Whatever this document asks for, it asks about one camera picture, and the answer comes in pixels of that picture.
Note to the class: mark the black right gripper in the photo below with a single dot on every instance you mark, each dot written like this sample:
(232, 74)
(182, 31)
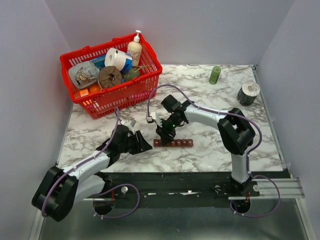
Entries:
(165, 139)

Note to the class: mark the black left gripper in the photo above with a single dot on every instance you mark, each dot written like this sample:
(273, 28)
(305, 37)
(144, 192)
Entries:
(141, 146)

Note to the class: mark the red weekly pill organizer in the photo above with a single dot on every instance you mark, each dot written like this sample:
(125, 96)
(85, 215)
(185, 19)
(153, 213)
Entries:
(177, 143)

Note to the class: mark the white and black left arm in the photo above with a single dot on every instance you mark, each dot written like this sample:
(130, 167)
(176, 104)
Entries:
(61, 188)

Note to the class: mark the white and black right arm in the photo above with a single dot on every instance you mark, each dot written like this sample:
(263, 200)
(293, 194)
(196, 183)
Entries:
(236, 133)

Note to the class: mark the red plastic shopping basket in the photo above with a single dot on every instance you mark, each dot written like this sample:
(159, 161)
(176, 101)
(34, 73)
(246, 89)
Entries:
(122, 96)

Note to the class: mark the green leafy vegetable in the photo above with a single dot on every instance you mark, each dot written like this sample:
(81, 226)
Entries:
(133, 73)

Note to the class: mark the orange fruit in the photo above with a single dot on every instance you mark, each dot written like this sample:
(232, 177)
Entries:
(94, 88)

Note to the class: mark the small orange box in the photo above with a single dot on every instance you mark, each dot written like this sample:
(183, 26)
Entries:
(83, 92)

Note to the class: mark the green cylindrical bottle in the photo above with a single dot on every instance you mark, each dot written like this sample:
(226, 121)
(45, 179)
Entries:
(215, 74)

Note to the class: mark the white printed snack bag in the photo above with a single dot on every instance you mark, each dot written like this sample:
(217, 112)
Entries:
(84, 74)

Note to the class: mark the white toilet paper roll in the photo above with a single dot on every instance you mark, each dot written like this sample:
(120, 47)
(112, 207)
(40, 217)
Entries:
(121, 60)

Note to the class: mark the blue package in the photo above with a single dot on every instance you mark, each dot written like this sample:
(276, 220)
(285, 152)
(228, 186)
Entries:
(99, 62)

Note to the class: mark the camouflage tape roll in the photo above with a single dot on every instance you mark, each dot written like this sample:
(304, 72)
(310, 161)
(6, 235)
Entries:
(248, 92)

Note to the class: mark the white pump lotion bottle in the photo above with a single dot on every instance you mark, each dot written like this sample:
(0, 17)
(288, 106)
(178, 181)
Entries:
(134, 48)

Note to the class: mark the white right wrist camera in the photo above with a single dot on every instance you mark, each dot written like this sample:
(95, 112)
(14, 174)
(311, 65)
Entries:
(153, 117)

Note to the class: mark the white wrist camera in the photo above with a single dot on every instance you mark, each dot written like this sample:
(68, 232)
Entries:
(129, 123)
(153, 117)

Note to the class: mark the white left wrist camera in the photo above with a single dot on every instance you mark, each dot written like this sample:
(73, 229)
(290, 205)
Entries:
(129, 123)

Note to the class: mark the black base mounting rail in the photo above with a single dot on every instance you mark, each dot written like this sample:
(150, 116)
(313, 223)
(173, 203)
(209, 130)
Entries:
(157, 190)

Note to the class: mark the aluminium extrusion rail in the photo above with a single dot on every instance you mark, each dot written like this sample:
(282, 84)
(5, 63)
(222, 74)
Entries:
(260, 189)

